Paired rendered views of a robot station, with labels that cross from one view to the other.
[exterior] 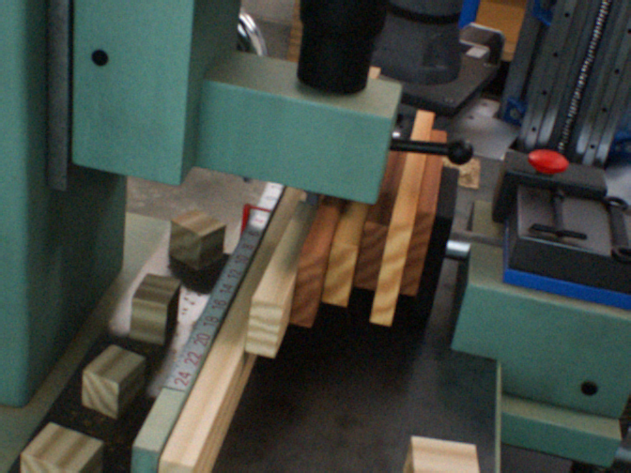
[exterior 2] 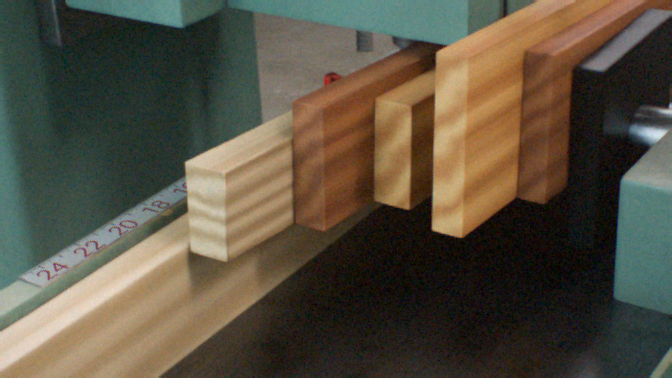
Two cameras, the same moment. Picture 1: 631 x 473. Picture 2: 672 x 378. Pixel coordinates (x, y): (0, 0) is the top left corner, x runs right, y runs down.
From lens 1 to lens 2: 0.31 m
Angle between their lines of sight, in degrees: 26
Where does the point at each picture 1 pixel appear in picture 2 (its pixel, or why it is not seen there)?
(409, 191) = (516, 22)
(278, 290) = (235, 155)
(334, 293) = (390, 187)
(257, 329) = (199, 215)
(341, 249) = (388, 111)
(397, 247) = (451, 97)
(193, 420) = (32, 327)
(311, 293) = (315, 172)
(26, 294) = (19, 189)
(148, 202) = not seen: hidden behind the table
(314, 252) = (310, 104)
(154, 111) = not seen: outside the picture
